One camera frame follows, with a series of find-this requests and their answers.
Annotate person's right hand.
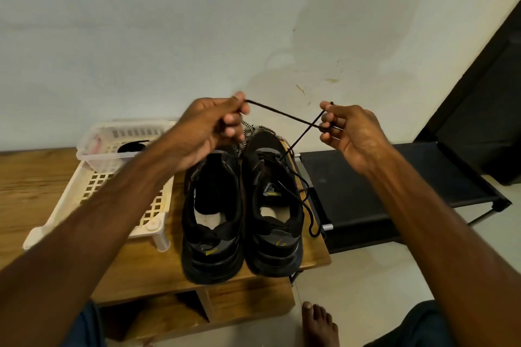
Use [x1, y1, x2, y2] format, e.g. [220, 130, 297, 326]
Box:
[318, 100, 393, 177]

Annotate person's left hand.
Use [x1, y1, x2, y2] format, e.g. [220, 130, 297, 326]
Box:
[167, 92, 252, 173]

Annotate black shoelaces bundle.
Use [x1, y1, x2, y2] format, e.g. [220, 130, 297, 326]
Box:
[118, 141, 150, 154]

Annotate single black shoelace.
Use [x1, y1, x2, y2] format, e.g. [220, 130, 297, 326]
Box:
[243, 99, 336, 239]

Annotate black shoe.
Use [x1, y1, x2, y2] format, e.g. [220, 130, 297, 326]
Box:
[181, 147, 246, 285]
[241, 131, 306, 279]

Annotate person's left forearm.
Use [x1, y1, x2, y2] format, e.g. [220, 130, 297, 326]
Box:
[0, 143, 192, 347]

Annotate person's right forearm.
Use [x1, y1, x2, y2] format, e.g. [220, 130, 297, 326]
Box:
[366, 151, 521, 347]

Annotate person's blue shorts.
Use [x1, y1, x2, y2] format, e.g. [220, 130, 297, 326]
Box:
[61, 298, 457, 347]

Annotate black shoe rack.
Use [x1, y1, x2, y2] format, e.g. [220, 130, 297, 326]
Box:
[293, 141, 513, 255]

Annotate large white plastic tray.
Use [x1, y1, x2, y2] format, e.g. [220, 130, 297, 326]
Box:
[22, 120, 179, 253]

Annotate small white plastic basket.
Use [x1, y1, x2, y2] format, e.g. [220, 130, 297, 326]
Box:
[75, 120, 177, 175]

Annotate dark door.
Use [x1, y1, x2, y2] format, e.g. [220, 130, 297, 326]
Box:
[415, 1, 521, 187]

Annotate low wooden table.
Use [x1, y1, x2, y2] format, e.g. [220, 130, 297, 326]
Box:
[0, 141, 332, 344]

